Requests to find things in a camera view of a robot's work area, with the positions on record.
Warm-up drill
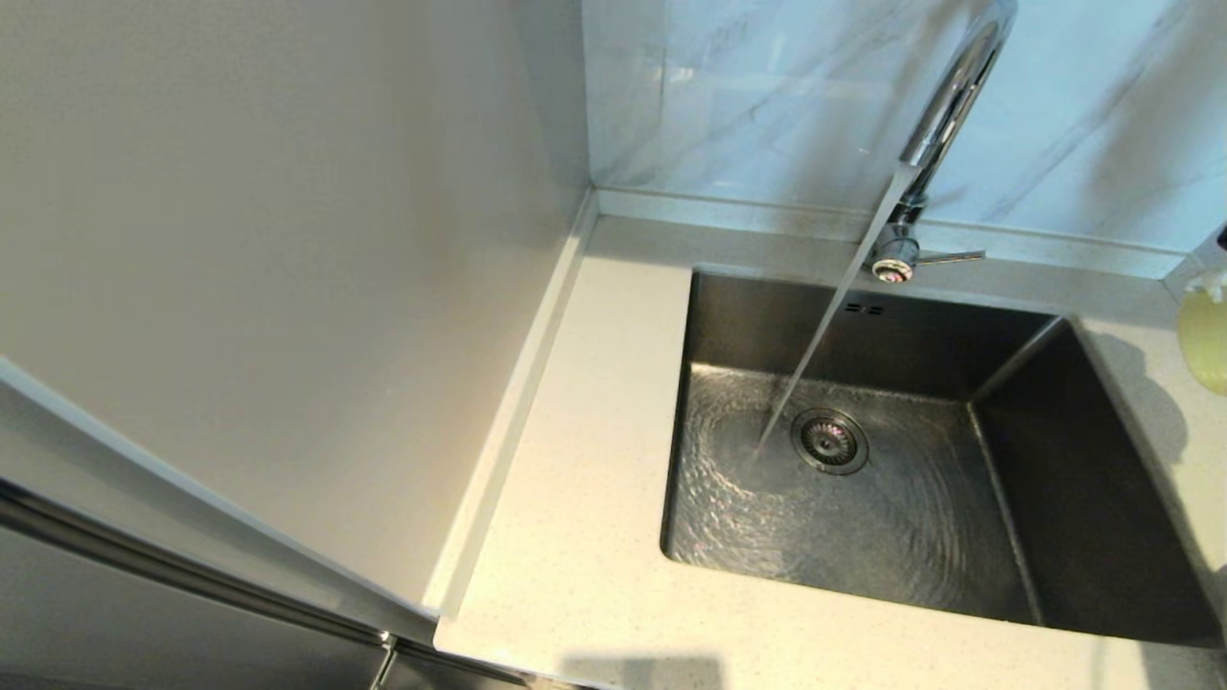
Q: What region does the round metal drain strainer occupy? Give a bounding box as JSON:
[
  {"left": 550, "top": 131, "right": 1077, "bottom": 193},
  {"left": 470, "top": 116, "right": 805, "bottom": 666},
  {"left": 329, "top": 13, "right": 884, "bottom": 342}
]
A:
[{"left": 790, "top": 408, "right": 870, "bottom": 477}]

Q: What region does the large stainless steel appliance door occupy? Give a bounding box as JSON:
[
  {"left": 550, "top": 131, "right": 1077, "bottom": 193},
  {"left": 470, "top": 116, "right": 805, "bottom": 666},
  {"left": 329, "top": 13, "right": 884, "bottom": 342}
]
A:
[{"left": 0, "top": 477, "right": 530, "bottom": 690}]

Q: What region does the yellow bowl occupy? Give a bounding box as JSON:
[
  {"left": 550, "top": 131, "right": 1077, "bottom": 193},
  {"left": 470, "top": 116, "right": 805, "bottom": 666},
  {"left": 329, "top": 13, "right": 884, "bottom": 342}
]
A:
[{"left": 1176, "top": 286, "right": 1227, "bottom": 397}]

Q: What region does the chrome gooseneck faucet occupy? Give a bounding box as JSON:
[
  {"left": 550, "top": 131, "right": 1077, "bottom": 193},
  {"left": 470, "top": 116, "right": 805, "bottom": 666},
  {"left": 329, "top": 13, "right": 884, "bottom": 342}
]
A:
[{"left": 868, "top": 0, "right": 1019, "bottom": 286}]

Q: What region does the stainless steel sink basin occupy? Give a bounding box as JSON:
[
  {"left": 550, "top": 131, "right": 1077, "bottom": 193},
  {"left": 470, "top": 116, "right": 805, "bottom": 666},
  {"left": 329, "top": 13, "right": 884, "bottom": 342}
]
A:
[{"left": 660, "top": 268, "right": 1224, "bottom": 646}]

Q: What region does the tall white cabinet side panel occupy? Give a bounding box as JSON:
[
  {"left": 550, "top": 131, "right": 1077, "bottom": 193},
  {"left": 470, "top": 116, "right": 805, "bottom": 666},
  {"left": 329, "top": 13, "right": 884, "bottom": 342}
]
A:
[{"left": 0, "top": 0, "right": 597, "bottom": 620}]

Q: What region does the running water stream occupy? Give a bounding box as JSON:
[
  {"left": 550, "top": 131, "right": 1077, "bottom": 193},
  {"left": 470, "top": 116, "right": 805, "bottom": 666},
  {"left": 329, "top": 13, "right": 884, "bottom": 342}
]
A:
[{"left": 755, "top": 163, "right": 919, "bottom": 453}]

